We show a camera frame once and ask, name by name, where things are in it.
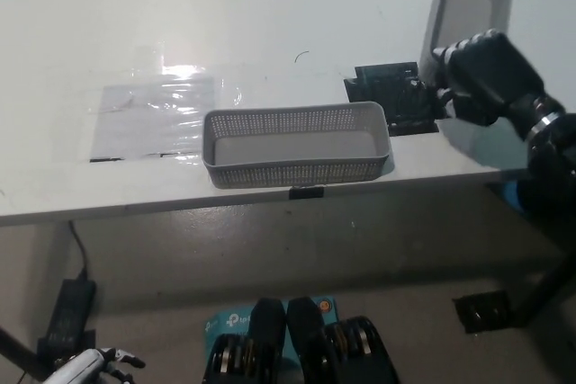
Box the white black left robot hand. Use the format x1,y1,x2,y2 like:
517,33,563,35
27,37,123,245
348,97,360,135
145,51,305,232
43,346,148,384

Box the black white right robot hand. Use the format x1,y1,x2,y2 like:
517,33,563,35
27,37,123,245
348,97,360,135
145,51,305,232
430,29,549,128

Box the small grey perforated plastic basket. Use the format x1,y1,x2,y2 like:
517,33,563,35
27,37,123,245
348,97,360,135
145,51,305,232
418,0,516,88

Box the teal tp-link box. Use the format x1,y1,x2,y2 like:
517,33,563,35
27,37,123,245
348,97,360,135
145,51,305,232
204,294,338,362

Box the black power adapter brick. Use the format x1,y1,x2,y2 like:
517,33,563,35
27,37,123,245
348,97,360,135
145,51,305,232
46,279,98,348

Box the large black tape patch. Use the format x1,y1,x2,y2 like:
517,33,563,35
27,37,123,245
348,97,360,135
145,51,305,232
343,60,440,138

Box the small black tape piece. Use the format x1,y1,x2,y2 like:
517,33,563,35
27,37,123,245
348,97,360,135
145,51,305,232
287,184,325,201

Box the long grey perforated plastic basket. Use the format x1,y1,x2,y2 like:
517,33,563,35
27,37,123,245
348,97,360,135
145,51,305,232
202,101,391,191

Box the clear plastic sheet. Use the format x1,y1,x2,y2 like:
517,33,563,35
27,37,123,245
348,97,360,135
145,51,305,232
80,67,242,165

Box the black adapter cable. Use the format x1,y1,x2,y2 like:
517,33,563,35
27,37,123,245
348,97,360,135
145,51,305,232
66,220,90,281

